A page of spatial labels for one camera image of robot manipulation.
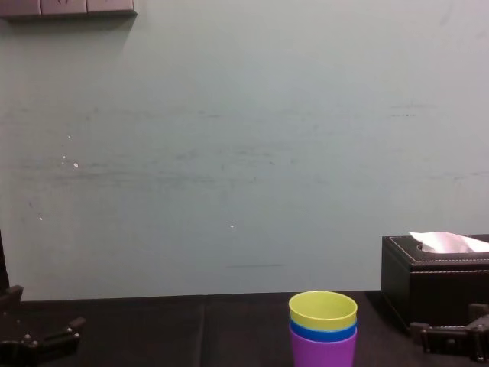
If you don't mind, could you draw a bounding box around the dark upright bar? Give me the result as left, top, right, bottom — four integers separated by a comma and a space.
0, 228, 11, 294

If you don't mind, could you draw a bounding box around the dark framed wall switch panel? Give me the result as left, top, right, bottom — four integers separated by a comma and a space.
0, 0, 138, 21

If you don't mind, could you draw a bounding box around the yellow-green plastic cup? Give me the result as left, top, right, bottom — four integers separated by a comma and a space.
288, 291, 359, 333

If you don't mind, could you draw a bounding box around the purple plastic cup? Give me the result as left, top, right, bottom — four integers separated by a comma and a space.
290, 326, 358, 367

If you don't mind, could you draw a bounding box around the black leather tissue box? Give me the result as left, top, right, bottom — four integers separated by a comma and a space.
381, 235, 489, 338

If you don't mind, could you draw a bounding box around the white paper tissue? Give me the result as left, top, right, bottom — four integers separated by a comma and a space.
408, 230, 489, 255

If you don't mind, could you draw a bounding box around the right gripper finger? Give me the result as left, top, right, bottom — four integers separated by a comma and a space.
410, 322, 481, 363
468, 303, 489, 334

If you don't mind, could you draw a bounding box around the black table cloth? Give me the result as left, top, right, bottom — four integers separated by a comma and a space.
0, 292, 489, 367

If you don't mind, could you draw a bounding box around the blue plastic cup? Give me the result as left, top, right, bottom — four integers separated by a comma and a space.
289, 318, 358, 343

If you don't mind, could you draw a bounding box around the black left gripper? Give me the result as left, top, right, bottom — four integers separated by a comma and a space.
0, 284, 86, 367

